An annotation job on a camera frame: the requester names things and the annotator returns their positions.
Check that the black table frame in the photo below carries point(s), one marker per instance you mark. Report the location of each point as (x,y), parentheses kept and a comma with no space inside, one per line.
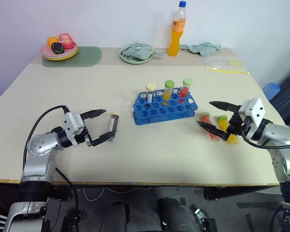
(239,192)

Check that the stack of pink yellow plates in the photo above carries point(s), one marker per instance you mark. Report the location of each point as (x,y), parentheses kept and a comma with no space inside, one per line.
(70,53)

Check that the orange tube with green cap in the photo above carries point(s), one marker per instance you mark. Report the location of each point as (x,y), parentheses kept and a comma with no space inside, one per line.
(206,119)

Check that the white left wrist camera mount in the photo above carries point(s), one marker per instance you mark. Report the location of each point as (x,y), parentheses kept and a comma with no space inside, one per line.
(72,124)

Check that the red tube with green cap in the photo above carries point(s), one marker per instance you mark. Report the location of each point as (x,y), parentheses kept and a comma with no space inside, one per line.
(185,89)

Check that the orange soda bottle blue cap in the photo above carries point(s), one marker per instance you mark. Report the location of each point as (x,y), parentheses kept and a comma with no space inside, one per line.
(175,41)

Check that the white tube with yellow cap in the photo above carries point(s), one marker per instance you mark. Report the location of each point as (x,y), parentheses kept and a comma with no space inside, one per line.
(150,93)

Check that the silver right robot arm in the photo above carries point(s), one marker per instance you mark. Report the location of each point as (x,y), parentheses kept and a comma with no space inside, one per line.
(280,133)

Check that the folded green pouch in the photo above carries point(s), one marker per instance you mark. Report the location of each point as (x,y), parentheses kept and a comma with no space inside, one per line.
(140,51)

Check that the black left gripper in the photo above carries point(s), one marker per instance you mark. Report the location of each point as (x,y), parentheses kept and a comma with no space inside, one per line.
(87,136)

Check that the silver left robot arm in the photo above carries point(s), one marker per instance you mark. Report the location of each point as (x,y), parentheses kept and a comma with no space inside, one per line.
(38,145)

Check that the dark purple toy fruit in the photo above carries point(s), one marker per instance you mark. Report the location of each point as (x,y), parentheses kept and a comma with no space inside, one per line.
(57,47)

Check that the blue stacked cups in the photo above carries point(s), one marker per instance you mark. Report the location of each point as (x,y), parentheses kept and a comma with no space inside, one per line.
(271,90)

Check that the crumpled green cloth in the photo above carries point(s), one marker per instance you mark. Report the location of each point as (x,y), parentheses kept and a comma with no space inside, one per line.
(203,47)

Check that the brown tube with yellow cap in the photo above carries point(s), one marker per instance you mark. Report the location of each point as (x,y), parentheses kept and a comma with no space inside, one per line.
(114,122)

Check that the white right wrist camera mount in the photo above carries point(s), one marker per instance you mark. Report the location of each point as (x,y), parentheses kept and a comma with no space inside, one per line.
(255,110)

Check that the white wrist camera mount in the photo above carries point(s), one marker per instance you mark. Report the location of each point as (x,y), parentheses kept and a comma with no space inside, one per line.
(255,110)
(72,124)

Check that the orange toy fruit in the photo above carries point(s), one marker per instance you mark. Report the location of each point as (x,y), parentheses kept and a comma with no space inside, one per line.
(52,40)

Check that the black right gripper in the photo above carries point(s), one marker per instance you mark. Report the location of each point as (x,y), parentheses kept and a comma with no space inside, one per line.
(236,124)

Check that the pink toy apple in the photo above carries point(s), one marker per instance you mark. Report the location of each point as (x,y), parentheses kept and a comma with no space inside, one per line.
(66,41)

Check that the blue test tube rack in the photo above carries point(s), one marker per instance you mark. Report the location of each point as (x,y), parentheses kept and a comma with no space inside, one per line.
(159,113)

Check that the dark rounded shape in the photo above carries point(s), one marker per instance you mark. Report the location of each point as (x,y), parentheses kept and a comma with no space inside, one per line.
(176,215)

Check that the clear plastic zip bag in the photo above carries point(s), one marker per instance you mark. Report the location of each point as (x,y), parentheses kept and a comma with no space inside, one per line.
(223,62)

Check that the pale green plate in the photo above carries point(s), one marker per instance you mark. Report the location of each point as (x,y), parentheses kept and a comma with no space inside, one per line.
(129,59)

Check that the yellow tube with green cap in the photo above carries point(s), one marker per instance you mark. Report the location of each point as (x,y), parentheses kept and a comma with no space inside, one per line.
(168,90)
(223,122)

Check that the green placemat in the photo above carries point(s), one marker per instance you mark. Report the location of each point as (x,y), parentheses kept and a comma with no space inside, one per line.
(87,58)

